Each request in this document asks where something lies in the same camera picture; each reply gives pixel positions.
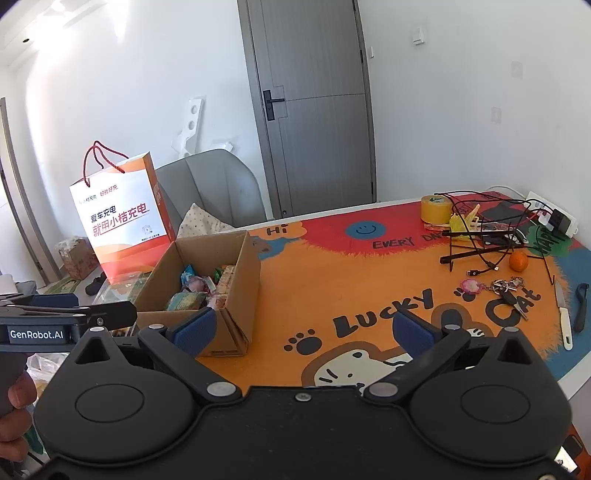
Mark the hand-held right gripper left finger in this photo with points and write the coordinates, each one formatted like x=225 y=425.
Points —
x=196 y=330

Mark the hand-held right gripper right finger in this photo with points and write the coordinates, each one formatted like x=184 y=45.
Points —
x=411 y=328

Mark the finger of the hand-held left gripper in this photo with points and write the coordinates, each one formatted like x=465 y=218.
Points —
x=55 y=300
x=111 y=316

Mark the green striped clear snack packet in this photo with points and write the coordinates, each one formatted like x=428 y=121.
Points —
x=184 y=301

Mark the red white snack packet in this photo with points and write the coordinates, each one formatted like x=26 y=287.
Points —
x=216 y=302

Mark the pink snack packet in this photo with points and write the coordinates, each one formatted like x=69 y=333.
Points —
x=199 y=284

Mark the brown cardboard box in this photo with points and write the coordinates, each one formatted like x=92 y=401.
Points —
x=240 y=295

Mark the person's left hand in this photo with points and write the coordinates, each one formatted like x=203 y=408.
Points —
x=18 y=415

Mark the green floor mat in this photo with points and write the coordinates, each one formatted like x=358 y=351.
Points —
x=67 y=286

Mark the clear plastic tray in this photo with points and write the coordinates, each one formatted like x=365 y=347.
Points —
x=124 y=286

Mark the black slipper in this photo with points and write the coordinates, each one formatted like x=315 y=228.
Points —
x=95 y=284

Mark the white plastic bag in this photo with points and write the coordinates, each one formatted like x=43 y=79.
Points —
x=46 y=369

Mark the grey sofa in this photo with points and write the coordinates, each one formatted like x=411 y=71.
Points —
x=14 y=288

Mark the small cardboard box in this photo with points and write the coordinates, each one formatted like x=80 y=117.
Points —
x=78 y=258

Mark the cartoon cat table mat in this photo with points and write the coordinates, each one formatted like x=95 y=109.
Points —
x=360 y=286

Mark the orange white paper bag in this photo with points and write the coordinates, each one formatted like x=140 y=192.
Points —
x=120 y=221

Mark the bunch of keys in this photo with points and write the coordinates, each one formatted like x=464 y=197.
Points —
x=508 y=295

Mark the wooden stick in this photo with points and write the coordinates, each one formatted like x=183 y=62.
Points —
x=437 y=226

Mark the spotted beige cushion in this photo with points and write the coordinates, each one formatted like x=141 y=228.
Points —
x=203 y=224

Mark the yellow plastic clip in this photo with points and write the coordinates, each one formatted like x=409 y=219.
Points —
x=456 y=224

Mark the yellow tape roll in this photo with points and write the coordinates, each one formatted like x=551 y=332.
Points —
x=435 y=210

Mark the orange tangerine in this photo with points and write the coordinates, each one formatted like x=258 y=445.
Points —
x=518 y=262

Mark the beige clothes peg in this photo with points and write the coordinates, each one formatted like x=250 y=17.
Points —
x=470 y=214

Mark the grey upholstered chair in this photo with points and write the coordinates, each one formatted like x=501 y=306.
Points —
x=217 y=184

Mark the black flat device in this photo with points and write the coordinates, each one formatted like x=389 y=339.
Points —
x=503 y=211

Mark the black peeler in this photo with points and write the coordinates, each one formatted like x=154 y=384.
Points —
x=579 y=309

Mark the black charger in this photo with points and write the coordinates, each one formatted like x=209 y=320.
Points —
x=558 y=219

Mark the white power strip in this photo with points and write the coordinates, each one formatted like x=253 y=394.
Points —
x=572 y=226

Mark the white foam piece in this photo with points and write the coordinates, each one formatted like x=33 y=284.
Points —
x=191 y=124

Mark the grey door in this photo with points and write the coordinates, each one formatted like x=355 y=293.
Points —
x=318 y=138

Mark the grey door frame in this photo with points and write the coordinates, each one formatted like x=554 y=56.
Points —
x=27 y=207

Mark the white wall cover plate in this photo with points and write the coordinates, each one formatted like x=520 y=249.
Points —
x=517 y=69
x=495 y=115

